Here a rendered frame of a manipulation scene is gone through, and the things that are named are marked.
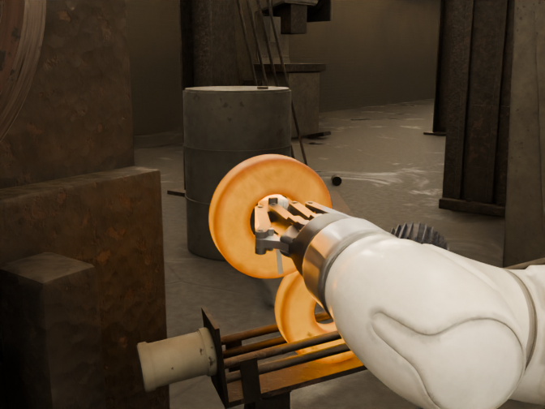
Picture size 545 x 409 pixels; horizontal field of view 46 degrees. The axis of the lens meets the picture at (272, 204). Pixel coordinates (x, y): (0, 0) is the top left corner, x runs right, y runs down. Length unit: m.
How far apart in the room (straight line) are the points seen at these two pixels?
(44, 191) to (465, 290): 0.56
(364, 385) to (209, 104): 1.66
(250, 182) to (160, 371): 0.25
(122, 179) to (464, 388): 0.61
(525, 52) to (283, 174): 2.37
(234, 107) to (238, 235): 2.43
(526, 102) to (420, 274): 2.61
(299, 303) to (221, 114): 2.43
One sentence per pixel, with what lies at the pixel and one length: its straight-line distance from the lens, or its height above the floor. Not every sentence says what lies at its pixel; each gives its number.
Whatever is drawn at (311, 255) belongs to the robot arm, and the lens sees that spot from 0.57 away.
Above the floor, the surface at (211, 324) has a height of 0.72.
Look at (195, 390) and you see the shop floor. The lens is 2.13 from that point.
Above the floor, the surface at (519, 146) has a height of 0.65.
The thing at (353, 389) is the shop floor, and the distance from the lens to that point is 2.13.
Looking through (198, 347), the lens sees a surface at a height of 0.69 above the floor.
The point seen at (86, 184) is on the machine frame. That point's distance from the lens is 0.88.
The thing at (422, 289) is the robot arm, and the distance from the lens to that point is 0.44.
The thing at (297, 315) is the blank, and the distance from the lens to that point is 0.82.
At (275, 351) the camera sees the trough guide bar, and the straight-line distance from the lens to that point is 0.81.
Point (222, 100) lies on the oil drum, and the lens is 3.19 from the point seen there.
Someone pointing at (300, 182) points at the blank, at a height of 0.89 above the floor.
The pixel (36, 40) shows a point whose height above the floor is 1.05.
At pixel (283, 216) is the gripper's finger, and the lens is 0.70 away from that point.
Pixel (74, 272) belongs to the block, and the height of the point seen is 0.80.
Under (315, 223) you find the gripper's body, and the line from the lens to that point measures 0.61.
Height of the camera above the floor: 1.03
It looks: 13 degrees down
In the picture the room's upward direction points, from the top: straight up
